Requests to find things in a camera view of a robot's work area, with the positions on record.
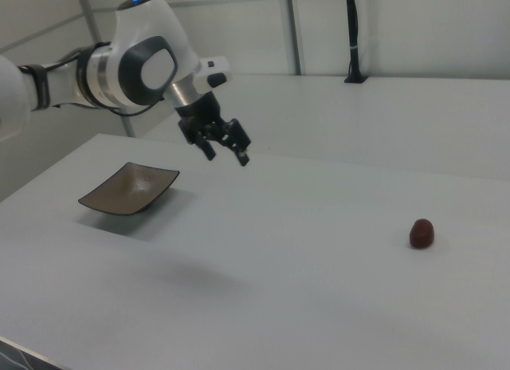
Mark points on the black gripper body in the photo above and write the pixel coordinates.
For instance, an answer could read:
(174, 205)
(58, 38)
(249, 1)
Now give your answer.
(199, 115)

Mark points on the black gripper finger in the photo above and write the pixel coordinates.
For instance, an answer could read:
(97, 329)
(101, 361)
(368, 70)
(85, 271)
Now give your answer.
(208, 148)
(240, 140)

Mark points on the small round brown food item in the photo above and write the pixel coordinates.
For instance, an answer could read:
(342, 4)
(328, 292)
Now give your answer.
(422, 234)

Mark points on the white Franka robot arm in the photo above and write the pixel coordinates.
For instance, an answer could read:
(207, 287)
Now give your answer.
(131, 23)

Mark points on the square brown ceramic plate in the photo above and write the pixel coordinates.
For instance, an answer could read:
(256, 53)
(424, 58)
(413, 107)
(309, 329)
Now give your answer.
(131, 186)

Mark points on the dark patterned panel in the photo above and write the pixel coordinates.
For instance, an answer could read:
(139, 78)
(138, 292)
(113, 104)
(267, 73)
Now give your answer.
(12, 360)

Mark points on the black camera pole with base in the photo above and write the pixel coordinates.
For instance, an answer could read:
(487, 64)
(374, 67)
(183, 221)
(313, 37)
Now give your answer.
(352, 27)

